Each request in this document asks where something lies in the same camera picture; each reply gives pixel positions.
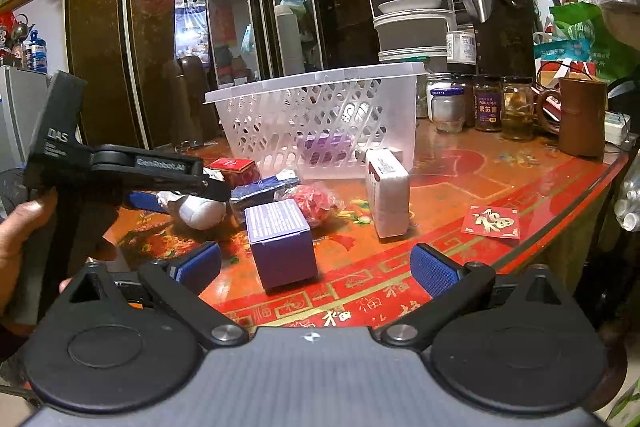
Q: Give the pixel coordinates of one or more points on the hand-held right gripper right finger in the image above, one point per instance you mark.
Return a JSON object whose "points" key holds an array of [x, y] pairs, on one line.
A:
{"points": [[435, 269]]}

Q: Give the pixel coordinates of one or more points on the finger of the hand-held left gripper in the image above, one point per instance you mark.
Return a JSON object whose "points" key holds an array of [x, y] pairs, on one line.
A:
{"points": [[160, 167], [142, 201]]}

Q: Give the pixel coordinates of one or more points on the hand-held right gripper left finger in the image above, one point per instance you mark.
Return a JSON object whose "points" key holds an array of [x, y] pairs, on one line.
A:
{"points": [[197, 264]]}

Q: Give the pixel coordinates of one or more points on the white round soft packet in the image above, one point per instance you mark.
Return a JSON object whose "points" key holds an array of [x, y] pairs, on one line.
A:
{"points": [[202, 212]]}

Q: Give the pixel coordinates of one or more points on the purple cardboard box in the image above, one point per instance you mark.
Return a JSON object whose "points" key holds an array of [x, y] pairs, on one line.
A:
{"points": [[282, 242]]}

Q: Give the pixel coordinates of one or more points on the white plastic lattice basket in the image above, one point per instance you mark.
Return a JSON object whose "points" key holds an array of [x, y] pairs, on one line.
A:
{"points": [[280, 117]]}

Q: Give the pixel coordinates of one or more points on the person's left hand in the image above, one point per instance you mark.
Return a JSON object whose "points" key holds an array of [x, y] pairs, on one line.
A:
{"points": [[20, 237]]}

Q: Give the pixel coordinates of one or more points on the grey appliance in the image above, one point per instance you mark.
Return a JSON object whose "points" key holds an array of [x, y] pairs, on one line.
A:
{"points": [[17, 107]]}

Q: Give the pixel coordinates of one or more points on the red paper envelope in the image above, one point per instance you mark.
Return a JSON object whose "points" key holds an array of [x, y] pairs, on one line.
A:
{"points": [[491, 223]]}

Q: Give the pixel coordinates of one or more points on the blue bottle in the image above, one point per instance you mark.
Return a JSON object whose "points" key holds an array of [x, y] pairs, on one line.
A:
{"points": [[38, 54]]}

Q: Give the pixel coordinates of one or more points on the small red box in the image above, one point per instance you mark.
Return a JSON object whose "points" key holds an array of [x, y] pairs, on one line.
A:
{"points": [[235, 169]]}

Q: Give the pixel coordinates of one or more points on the white rectangular box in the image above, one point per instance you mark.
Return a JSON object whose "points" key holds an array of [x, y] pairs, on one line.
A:
{"points": [[389, 197]]}

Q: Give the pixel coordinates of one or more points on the dark blue packet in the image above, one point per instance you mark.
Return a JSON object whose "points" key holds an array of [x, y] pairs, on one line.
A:
{"points": [[265, 189]]}

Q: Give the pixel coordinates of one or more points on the metal teapot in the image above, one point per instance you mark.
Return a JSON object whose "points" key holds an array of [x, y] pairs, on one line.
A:
{"points": [[22, 29]]}

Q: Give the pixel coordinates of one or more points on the dark wooden wardrobe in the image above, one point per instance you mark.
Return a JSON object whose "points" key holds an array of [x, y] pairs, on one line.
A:
{"points": [[150, 32]]}

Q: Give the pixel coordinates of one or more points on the red snack bag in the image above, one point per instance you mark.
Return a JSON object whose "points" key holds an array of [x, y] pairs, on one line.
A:
{"points": [[317, 202]]}

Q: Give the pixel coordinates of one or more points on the blue printed hanging packet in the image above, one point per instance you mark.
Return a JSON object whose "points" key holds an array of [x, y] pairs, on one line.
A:
{"points": [[190, 24]]}

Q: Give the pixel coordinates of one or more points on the flat purple box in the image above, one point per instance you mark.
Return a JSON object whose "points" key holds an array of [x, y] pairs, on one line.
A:
{"points": [[325, 149]]}

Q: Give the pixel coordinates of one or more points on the white-filled glass jar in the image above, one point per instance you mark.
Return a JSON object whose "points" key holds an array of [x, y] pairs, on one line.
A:
{"points": [[446, 107]]}

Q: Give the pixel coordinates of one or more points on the dark jar with purple label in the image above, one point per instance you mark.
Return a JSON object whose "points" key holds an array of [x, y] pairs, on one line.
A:
{"points": [[488, 107]]}

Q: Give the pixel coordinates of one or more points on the clear glass jar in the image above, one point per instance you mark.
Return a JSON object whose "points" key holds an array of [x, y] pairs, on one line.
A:
{"points": [[517, 112]]}

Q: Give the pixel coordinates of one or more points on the grey cylindrical tube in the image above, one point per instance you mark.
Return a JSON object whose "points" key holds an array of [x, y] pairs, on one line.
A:
{"points": [[289, 39]]}

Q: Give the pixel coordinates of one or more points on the clear plastic bottles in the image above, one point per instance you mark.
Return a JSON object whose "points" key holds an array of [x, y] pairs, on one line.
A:
{"points": [[629, 202]]}

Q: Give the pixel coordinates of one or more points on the brown ceramic mug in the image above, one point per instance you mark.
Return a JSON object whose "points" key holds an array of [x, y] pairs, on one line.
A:
{"points": [[582, 117]]}

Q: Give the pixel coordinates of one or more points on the white tin can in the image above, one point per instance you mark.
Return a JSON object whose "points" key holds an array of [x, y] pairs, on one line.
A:
{"points": [[460, 48]]}

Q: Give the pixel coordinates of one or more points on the white plate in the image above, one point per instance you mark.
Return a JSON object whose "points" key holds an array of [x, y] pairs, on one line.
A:
{"points": [[410, 5]]}

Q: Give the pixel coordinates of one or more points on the green shopping bag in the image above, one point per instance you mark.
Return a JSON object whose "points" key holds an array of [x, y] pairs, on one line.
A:
{"points": [[585, 37]]}

